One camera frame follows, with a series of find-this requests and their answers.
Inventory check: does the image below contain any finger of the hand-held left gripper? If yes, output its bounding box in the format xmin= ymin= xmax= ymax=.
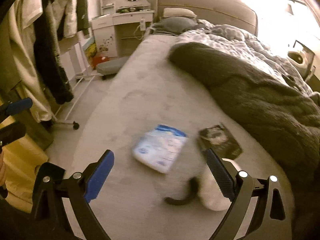
xmin=0 ymin=124 xmax=27 ymax=147
xmin=0 ymin=98 xmax=33 ymax=117

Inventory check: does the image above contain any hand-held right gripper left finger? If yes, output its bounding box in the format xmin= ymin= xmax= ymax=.
xmin=32 ymin=150 xmax=115 ymax=240

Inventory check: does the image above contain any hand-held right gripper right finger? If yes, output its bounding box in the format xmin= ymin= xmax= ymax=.
xmin=204 ymin=148 xmax=293 ymax=240

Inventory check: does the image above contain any white sock bundle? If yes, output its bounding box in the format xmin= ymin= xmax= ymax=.
xmin=194 ymin=159 xmax=242 ymax=211

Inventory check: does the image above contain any dark printed packet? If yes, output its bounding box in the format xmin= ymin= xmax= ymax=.
xmin=198 ymin=123 xmax=244 ymax=160

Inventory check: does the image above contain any black sock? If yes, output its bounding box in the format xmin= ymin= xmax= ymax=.
xmin=164 ymin=177 xmax=200 ymax=206

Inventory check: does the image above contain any blue white tissue pack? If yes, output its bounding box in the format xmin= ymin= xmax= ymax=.
xmin=132 ymin=124 xmax=189 ymax=175

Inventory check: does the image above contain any person's left hand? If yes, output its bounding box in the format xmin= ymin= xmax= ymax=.
xmin=0 ymin=153 xmax=7 ymax=189

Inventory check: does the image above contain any yellow cloth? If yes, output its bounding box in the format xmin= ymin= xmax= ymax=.
xmin=0 ymin=140 xmax=49 ymax=205

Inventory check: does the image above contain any beige knit hanging coat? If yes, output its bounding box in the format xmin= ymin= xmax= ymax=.
xmin=0 ymin=0 xmax=54 ymax=123

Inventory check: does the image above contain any white rolling clothes rack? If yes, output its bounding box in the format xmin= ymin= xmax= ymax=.
xmin=51 ymin=42 xmax=100 ymax=130

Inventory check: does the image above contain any black fuzzy hanging garment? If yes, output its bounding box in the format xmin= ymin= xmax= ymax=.
xmin=34 ymin=0 xmax=74 ymax=104

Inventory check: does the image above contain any dark grey fleece blanket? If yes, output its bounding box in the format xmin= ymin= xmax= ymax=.
xmin=168 ymin=42 xmax=320 ymax=195

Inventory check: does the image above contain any grey upholstered bed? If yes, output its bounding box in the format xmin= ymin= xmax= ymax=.
xmin=45 ymin=0 xmax=320 ymax=240

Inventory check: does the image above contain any yellow framed picture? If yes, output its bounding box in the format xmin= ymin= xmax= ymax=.
xmin=84 ymin=36 xmax=98 ymax=63

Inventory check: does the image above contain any red box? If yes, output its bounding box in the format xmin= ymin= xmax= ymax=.
xmin=93 ymin=56 xmax=109 ymax=69

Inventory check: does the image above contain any white hanging shirt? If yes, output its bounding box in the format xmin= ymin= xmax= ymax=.
xmin=10 ymin=0 xmax=43 ymax=30

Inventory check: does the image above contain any white quilted hanging jacket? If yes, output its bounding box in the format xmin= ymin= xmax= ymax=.
xmin=51 ymin=0 xmax=82 ymax=40

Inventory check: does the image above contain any olive green hanging garment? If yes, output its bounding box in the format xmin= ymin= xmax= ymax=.
xmin=76 ymin=0 xmax=90 ymax=35

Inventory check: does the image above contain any white vanity dresser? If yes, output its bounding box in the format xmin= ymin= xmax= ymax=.
xmin=90 ymin=0 xmax=155 ymax=58

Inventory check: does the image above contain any grey white patterned duvet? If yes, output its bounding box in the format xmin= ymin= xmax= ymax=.
xmin=175 ymin=20 xmax=320 ymax=98

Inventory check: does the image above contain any white plush cat bed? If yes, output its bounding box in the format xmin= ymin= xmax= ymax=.
xmin=287 ymin=50 xmax=309 ymax=69

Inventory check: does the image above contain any grey pillow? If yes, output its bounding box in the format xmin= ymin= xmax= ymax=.
xmin=151 ymin=17 xmax=200 ymax=34

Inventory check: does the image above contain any cream pillow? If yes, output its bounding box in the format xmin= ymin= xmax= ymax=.
xmin=163 ymin=7 xmax=197 ymax=18

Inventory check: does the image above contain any white power strip cable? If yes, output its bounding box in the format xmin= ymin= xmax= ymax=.
xmin=134 ymin=17 xmax=153 ymax=40

